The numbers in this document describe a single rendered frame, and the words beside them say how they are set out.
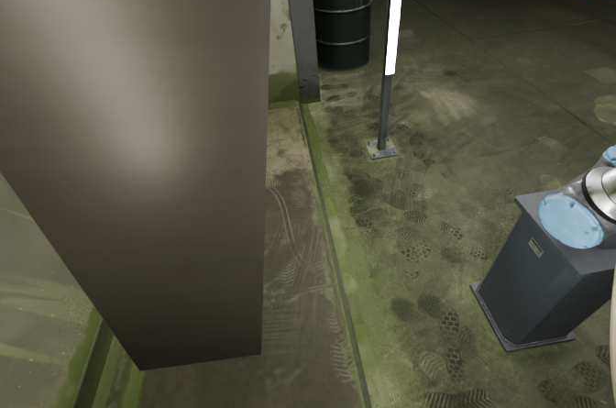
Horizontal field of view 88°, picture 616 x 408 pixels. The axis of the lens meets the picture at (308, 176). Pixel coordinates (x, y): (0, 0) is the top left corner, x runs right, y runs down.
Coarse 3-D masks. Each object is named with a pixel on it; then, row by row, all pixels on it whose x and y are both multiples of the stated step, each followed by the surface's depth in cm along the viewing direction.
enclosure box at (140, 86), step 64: (0, 0) 30; (64, 0) 31; (128, 0) 32; (192, 0) 33; (256, 0) 34; (0, 64) 34; (64, 64) 35; (128, 64) 36; (192, 64) 37; (256, 64) 38; (0, 128) 38; (64, 128) 40; (128, 128) 41; (192, 128) 42; (256, 128) 44; (64, 192) 46; (128, 192) 48; (192, 192) 50; (256, 192) 52; (64, 256) 55; (128, 256) 58; (192, 256) 61; (256, 256) 64; (128, 320) 73; (192, 320) 77; (256, 320) 83
